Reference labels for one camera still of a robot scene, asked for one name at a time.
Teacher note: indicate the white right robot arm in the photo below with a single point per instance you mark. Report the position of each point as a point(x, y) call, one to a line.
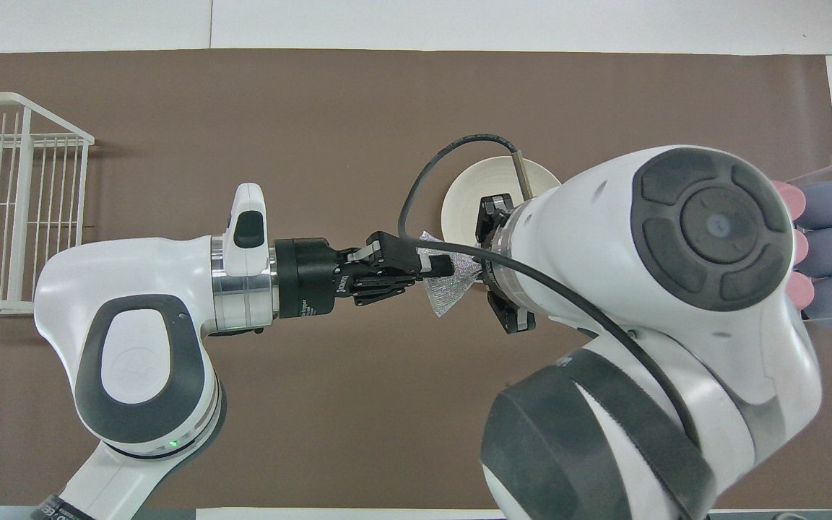
point(640, 325)

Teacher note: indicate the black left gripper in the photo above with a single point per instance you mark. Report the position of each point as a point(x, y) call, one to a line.
point(308, 278)

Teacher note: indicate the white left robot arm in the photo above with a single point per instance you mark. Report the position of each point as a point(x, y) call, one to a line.
point(141, 339)

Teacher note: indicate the brown paper table mat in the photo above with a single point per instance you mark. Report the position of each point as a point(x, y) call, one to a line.
point(315, 144)

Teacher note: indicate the silver mesh sponge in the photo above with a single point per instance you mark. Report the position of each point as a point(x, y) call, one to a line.
point(452, 292)

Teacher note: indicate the cream round plate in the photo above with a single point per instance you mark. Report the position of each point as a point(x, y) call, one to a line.
point(463, 202)

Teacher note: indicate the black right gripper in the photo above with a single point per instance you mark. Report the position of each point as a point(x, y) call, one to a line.
point(490, 271)

